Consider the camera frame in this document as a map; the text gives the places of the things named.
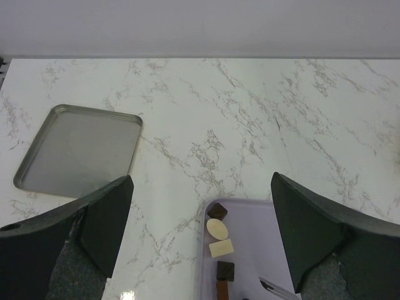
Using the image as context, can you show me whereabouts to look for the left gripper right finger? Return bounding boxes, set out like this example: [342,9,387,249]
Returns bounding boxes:
[271,172,399,299]

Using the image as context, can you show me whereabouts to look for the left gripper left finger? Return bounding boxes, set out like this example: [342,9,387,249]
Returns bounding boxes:
[1,176,134,299]

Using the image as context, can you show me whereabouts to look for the metal tongs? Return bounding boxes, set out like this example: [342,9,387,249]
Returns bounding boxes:
[259,277,299,300]

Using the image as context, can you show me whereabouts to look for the white block chocolate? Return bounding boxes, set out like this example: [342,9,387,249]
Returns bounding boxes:
[209,239,234,258]

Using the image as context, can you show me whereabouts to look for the dark square chocolate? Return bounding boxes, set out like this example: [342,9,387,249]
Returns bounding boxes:
[216,261,235,282]

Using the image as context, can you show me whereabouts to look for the brown bar chocolate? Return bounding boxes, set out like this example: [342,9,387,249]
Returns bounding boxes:
[216,280,229,300]

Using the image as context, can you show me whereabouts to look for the white flat oval chocolate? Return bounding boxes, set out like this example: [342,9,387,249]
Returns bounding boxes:
[206,218,229,241]

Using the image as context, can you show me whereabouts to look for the dark diamond chocolate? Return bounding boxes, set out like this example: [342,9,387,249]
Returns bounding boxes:
[207,202,228,221]

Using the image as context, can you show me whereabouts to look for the lavender plastic tray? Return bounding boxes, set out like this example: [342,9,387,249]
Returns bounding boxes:
[197,198,294,299]

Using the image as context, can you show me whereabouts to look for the silver metal tray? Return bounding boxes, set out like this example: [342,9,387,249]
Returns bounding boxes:
[13,104,143,198]

